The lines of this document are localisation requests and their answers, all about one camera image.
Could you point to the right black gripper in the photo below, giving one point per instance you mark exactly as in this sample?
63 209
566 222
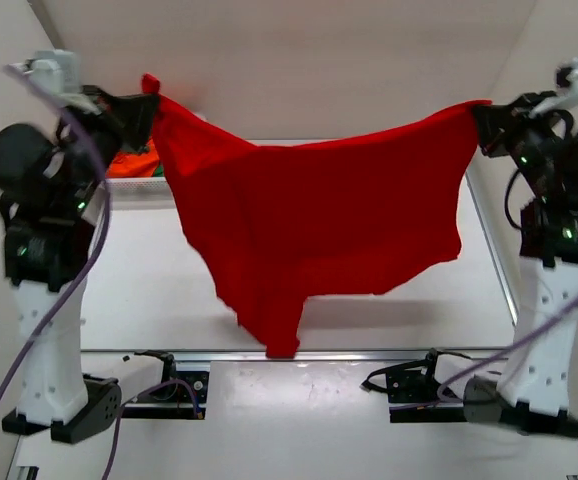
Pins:
494 122

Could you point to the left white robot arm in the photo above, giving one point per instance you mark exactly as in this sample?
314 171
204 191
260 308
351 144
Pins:
52 203

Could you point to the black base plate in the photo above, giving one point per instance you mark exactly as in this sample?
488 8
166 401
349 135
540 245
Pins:
174 402
411 390

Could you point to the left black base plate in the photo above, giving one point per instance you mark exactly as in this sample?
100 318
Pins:
174 402

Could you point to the orange t shirt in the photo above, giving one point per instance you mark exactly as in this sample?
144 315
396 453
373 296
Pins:
127 165

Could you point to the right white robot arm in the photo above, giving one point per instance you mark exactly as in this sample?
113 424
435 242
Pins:
531 395

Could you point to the white plastic basket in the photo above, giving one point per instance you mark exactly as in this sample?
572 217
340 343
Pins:
140 187

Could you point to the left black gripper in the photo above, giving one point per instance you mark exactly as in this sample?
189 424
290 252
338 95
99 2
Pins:
142 107

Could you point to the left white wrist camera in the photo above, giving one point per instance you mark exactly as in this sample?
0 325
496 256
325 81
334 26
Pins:
55 72

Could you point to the red t shirt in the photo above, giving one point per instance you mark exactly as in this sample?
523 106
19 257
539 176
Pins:
277 225

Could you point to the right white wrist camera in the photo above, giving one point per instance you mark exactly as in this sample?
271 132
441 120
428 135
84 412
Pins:
566 94

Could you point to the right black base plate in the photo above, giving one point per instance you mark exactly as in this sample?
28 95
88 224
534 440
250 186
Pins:
411 390

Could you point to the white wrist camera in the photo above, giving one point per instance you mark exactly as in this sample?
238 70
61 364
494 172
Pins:
55 72
566 94

